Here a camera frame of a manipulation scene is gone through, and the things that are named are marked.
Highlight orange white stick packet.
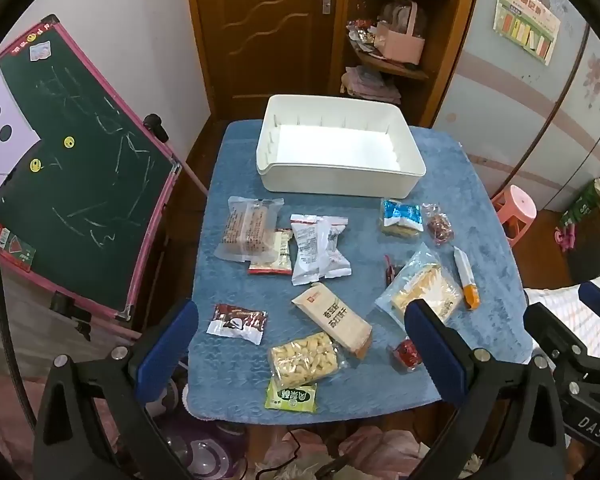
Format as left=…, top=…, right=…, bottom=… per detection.
left=452, top=246, right=481, bottom=311

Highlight pile of shiny wrappers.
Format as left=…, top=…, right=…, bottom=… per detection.
left=347, top=20, right=381, bottom=56

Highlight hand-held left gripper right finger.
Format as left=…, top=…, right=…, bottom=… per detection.
left=404, top=299, right=566, bottom=480

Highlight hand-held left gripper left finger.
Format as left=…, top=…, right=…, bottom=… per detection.
left=32, top=300, right=201, bottom=480

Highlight green snack packet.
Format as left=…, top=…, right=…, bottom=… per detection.
left=265, top=377, right=318, bottom=415

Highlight pink cloth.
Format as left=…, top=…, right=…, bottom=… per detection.
left=280, top=430, right=431, bottom=480

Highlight red round candy packet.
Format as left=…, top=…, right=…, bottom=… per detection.
left=390, top=337, right=423, bottom=373

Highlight clear yellow cracker packet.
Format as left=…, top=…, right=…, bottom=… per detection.
left=375, top=242, right=465, bottom=326

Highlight clear pack brown biscuits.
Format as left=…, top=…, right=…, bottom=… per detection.
left=215, top=195, right=285, bottom=262

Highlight thin black cable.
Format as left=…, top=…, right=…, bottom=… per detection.
left=250, top=427, right=303, bottom=480

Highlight blue table mat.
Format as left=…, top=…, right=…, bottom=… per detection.
left=185, top=119, right=533, bottom=423

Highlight purple round appliance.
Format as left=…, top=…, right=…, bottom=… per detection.
left=157, top=420, right=246, bottom=480

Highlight clear yellow puffs packet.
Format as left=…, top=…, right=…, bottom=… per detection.
left=267, top=332, right=348, bottom=390

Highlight folded pink clothes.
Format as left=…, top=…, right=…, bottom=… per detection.
left=341, top=65, right=402, bottom=106

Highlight dark red brown packet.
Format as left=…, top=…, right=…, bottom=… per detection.
left=206, top=303, right=268, bottom=345

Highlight wooden door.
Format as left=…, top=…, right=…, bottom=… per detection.
left=184, top=0, right=353, bottom=121

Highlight thick black cable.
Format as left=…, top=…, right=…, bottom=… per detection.
left=0, top=215, right=36, bottom=426

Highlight wooden shelf unit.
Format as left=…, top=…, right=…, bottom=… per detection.
left=337, top=0, right=483, bottom=128

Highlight white sliding wardrobe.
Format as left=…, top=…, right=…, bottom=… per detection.
left=432, top=0, right=600, bottom=211

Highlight white plastic bin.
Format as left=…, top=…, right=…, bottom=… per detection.
left=256, top=94, right=427, bottom=198

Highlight pink basket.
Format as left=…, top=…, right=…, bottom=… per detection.
left=375, top=0, right=427, bottom=67

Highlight wall poster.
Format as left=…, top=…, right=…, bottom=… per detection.
left=491, top=0, right=562, bottom=67

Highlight white crinkled snack packet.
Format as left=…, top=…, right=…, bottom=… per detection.
left=289, top=213, right=353, bottom=287

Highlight pink framed chalkboard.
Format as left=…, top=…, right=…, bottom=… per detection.
left=0, top=14, right=183, bottom=331

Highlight white board black dots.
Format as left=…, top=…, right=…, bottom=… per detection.
left=0, top=67, right=43, bottom=216

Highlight small clear red packet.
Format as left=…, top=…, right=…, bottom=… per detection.
left=421, top=203, right=455, bottom=246

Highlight beige cracker packet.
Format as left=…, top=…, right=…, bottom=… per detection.
left=291, top=282, right=373, bottom=359

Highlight pink plastic stool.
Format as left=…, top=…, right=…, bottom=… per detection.
left=491, top=185, right=537, bottom=248

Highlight blue white snack packet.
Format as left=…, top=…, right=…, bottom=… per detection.
left=378, top=198, right=424, bottom=238

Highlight green bag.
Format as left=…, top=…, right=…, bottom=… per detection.
left=560, top=180, right=600, bottom=231

